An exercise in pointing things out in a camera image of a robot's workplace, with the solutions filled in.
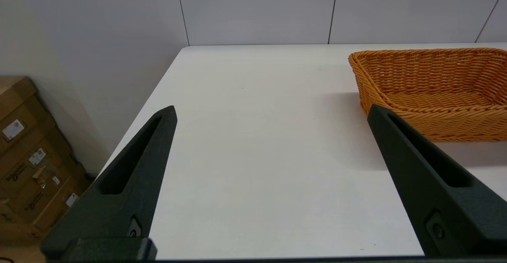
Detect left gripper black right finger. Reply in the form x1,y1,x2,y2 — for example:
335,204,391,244
367,105,507,257

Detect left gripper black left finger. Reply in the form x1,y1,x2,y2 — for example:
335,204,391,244
41,105,177,260

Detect orange wicker basket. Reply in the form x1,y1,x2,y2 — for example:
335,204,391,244
349,48,507,143

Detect brown cardboard box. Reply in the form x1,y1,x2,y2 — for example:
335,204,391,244
0,77,56,154
0,200,54,244
0,156,92,232
0,124,75,196

